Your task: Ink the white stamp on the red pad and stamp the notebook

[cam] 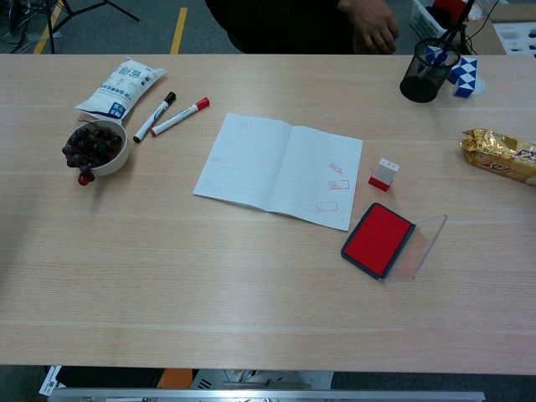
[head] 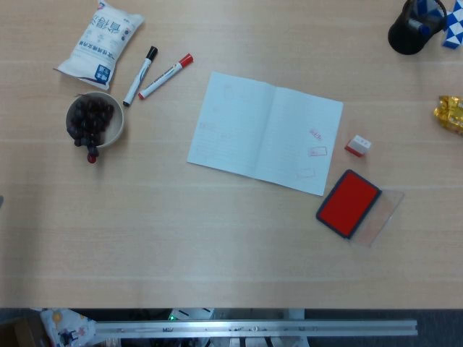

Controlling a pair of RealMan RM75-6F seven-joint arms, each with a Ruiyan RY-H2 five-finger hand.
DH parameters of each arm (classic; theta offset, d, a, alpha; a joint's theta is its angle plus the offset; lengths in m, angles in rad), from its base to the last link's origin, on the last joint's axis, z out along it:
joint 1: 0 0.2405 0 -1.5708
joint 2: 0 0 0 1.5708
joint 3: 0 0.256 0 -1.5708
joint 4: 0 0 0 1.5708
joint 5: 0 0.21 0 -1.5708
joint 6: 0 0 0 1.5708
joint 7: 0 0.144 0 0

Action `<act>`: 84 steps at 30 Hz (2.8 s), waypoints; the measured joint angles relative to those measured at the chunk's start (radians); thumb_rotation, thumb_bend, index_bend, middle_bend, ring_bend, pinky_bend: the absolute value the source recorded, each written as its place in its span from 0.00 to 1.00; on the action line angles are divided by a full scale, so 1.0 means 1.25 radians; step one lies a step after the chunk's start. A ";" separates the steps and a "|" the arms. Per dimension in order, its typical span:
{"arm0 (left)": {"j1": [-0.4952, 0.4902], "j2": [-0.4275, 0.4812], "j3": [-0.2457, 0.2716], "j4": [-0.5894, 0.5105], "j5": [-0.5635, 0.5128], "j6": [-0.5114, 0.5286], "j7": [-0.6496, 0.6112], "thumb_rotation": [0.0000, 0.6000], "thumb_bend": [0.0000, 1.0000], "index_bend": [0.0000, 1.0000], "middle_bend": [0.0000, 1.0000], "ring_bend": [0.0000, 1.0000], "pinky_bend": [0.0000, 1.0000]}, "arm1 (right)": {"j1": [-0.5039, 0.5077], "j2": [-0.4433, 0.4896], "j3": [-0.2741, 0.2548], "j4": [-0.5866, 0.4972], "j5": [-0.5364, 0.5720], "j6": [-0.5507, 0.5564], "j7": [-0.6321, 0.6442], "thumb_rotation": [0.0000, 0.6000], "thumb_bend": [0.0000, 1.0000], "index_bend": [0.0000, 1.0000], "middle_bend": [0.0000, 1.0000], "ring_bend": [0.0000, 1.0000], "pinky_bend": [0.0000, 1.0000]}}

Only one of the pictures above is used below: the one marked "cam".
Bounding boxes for red cap whiteboard marker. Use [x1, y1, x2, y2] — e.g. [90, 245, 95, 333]
[149, 96, 211, 137]

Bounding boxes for white plastic basket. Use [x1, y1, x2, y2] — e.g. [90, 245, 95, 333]
[409, 0, 461, 41]

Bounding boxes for black thin stand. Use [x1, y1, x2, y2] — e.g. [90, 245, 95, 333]
[439, 0, 478, 55]

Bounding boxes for white foam tray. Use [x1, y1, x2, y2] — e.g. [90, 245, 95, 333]
[492, 20, 536, 55]

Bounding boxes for brown cardboard box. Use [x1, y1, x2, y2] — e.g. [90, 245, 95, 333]
[464, 18, 536, 58]

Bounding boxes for dark grape bunch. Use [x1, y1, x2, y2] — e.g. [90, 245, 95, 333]
[61, 125, 125, 185]

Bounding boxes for person in black clothing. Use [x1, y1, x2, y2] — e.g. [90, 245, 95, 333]
[204, 0, 365, 54]

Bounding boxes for orange object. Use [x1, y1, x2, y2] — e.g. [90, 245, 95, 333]
[157, 368, 198, 390]

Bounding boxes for black cap whiteboard marker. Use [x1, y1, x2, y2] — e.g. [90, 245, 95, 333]
[132, 91, 178, 144]

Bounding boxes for white printed food bag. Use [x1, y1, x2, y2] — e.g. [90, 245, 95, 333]
[75, 56, 168, 122]

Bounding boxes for bare person hand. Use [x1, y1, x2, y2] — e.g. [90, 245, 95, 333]
[349, 4, 399, 54]

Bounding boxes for aluminium profile rail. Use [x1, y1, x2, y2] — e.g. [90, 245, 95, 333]
[48, 389, 487, 402]

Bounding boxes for open lined notebook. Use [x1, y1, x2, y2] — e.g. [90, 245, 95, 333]
[192, 111, 364, 232]

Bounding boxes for black tripod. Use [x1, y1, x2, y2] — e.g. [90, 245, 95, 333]
[8, 0, 142, 55]

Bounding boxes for white printed paper sheet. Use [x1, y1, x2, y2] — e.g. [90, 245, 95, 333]
[39, 365, 64, 397]

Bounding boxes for beige round bowl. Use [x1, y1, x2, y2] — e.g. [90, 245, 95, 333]
[66, 120, 129, 177]

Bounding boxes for blue white snake puzzle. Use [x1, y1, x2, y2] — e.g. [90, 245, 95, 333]
[446, 56, 478, 98]
[425, 44, 460, 68]

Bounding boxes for red object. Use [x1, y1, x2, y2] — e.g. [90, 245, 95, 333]
[433, 0, 468, 18]

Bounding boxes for small stamp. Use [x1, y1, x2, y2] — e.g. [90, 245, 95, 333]
[368, 157, 401, 192]

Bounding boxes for red ink pad case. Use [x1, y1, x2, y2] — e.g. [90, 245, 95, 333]
[340, 202, 448, 282]

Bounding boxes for black mesh pen holder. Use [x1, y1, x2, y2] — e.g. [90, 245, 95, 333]
[399, 37, 461, 104]

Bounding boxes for gold foil snack package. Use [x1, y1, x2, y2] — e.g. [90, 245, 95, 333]
[456, 128, 536, 188]

